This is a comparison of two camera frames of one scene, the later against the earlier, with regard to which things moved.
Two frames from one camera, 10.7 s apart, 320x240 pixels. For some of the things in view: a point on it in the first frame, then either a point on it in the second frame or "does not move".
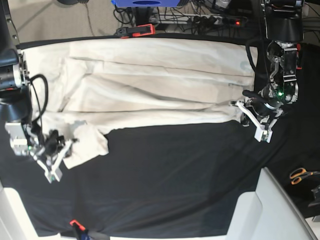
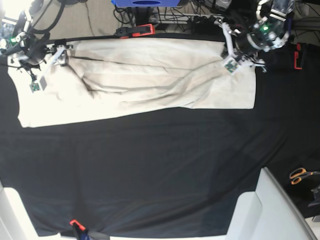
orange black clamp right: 298,47 does not move
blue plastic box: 146,3 does not move
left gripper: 49,155 to 40,84
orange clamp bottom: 82,228 does not move
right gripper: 264,113 to 233,63
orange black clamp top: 124,32 does not move
